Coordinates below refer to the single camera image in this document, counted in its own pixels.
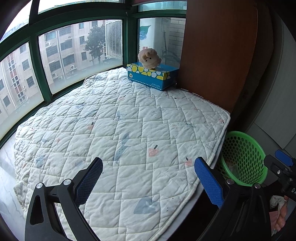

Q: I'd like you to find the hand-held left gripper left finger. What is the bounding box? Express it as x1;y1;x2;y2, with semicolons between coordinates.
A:
25;157;103;241

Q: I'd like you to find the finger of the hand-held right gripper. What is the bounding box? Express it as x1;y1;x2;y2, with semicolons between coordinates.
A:
275;149;295;166

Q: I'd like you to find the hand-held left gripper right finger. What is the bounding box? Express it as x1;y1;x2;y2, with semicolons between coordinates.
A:
194;157;271;241

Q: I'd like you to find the green plastic basket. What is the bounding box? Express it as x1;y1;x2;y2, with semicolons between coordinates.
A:
218;131;269;186

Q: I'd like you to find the person's right hand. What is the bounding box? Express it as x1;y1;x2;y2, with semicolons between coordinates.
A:
274;196;289;232

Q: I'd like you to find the white crumpled cloth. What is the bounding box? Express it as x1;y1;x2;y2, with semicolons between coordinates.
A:
269;195;287;208

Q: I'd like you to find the white quilted mat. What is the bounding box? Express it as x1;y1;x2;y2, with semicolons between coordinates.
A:
13;67;231;239

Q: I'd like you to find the blue yellow tissue box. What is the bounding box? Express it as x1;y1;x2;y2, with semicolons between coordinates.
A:
127;62;179;91

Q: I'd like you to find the brown wooden cabinet panel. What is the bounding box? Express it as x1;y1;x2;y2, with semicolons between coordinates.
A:
178;0;258;114

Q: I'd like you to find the beige apartment building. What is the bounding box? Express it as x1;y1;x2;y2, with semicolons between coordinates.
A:
0;20;107;123

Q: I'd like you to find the beige plush toy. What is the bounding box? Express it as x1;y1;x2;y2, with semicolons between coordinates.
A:
138;47;162;69

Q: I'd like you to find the green tree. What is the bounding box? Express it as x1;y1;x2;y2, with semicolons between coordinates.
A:
84;24;107;65

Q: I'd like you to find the white louvre vent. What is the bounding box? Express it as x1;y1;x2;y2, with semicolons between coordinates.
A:
105;20;122;58

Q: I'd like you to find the white Changhong cardboard box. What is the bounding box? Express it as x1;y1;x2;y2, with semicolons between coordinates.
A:
139;18;170;63

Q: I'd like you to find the green window frame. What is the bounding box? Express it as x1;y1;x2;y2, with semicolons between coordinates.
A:
0;0;186;149

